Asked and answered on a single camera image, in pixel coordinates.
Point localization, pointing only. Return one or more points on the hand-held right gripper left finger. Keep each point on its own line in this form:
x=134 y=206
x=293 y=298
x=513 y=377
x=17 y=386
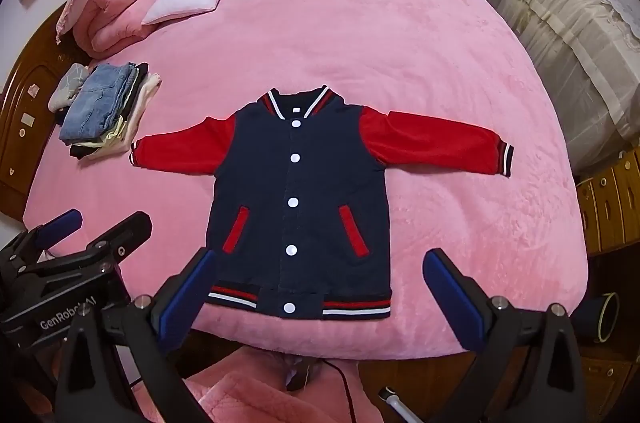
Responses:
x=189 y=295

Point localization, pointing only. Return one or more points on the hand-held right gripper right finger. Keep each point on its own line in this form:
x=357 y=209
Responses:
x=450 y=298

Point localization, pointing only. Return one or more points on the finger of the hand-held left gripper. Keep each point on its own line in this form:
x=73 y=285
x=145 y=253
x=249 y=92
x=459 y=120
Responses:
x=125 y=230
x=64 y=222

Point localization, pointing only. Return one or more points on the navy and red varsity jacket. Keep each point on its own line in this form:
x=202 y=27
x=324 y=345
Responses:
x=260 y=183

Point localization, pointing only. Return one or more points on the stack of folded clothes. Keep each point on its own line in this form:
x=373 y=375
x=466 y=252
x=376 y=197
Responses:
x=141 y=75

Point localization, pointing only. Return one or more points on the pink fleece robe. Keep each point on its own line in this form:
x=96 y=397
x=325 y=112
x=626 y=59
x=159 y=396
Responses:
x=240 y=388

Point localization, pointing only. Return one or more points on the folded cream garment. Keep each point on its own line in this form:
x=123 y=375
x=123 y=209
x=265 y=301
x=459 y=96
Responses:
x=137 y=113

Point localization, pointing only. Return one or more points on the white tube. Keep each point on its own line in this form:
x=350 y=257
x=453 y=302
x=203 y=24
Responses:
x=400 y=405

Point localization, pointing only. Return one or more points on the wooden headboard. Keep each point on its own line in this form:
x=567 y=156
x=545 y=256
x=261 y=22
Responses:
x=25 y=103

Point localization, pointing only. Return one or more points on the folded grey garment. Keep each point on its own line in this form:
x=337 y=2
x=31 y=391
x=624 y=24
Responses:
x=67 y=90

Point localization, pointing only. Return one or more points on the dark blue cylinder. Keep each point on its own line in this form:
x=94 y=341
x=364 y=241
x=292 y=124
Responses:
x=590 y=318

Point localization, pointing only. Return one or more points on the wooden drawer cabinet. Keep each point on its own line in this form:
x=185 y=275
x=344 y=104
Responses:
x=610 y=203

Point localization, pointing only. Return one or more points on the folded pink quilt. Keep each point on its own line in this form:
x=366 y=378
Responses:
x=112 y=3

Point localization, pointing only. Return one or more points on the pink fleece bed blanket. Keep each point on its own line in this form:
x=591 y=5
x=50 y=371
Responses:
x=375 y=53

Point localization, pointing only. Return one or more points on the cream lace furniture cover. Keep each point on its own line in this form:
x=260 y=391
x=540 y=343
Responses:
x=565 y=28

